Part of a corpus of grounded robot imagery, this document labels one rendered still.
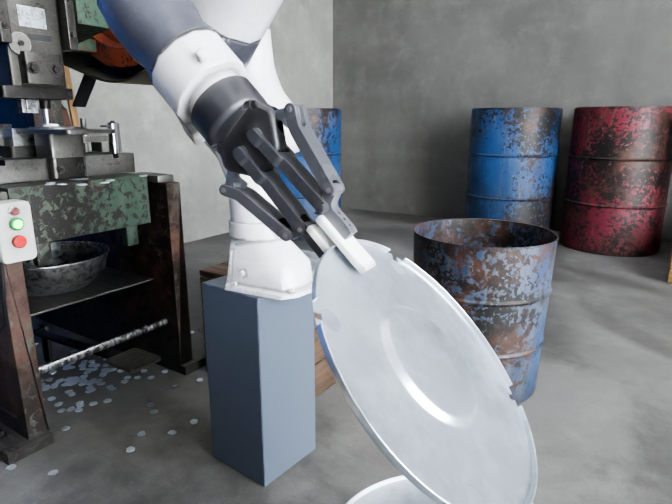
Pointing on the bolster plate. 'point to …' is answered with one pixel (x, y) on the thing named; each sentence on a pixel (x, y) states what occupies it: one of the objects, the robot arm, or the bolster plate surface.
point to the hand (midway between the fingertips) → (340, 246)
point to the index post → (114, 138)
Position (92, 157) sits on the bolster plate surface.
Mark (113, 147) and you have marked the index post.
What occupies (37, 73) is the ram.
